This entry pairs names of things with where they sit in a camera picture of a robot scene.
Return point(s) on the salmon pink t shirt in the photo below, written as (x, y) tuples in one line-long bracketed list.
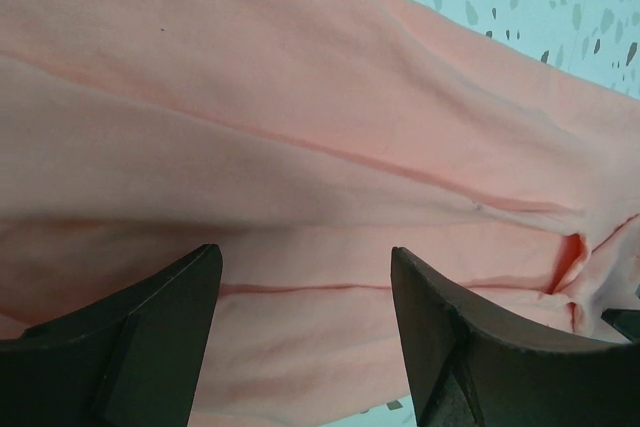
[(307, 139)]

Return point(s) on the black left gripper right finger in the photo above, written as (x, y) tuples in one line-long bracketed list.
[(470, 362)]

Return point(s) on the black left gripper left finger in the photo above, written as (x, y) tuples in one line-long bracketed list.
[(130, 359)]

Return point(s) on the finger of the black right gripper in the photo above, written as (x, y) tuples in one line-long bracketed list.
[(625, 322)]

